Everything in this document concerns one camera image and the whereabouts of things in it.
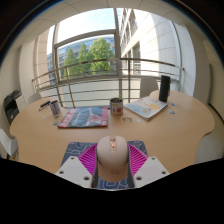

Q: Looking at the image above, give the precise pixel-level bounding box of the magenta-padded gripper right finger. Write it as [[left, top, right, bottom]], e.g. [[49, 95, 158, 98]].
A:
[[127, 143, 170, 190]]

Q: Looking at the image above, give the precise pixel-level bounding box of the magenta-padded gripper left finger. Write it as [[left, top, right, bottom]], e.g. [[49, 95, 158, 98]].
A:
[[54, 142, 100, 190]]

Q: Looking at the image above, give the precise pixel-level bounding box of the beige computer mouse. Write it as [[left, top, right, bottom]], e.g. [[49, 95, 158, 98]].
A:
[[95, 134, 130, 183]]

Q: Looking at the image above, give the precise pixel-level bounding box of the dark blue patterned mouse pad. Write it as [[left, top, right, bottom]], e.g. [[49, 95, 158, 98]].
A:
[[60, 140, 149, 191]]

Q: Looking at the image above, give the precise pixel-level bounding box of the red and blue magazine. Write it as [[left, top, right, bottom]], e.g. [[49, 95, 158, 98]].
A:
[[57, 106, 110, 129]]

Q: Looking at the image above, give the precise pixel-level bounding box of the light blue open booklet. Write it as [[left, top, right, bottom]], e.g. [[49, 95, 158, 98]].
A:
[[123, 95, 169, 121]]

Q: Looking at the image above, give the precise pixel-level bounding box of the printed drinking cup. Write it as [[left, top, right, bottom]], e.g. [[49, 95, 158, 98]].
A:
[[49, 99, 62, 117]]

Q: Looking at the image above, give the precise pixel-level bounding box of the white chair with wooden legs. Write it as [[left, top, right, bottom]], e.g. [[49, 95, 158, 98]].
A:
[[0, 128, 19, 159]]

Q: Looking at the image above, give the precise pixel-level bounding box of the tall black speaker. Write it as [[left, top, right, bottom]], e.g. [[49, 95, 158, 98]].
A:
[[158, 74, 172, 103]]

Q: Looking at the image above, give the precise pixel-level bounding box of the black office printer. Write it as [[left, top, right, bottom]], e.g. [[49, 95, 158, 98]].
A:
[[3, 89, 23, 125]]

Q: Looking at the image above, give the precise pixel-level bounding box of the metal balcony railing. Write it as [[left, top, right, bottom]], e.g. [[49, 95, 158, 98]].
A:
[[31, 57, 185, 108]]

